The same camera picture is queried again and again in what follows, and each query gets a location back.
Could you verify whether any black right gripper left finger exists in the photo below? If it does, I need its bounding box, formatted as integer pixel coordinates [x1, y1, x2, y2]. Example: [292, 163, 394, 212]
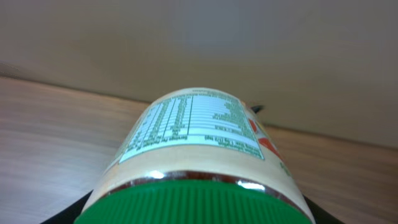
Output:
[41, 191, 93, 224]

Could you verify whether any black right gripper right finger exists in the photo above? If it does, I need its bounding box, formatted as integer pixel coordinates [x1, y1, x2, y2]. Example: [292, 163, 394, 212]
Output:
[304, 196, 344, 224]

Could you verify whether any green lid jar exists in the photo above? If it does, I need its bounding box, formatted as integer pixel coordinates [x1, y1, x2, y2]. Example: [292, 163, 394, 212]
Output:
[76, 88, 315, 223]

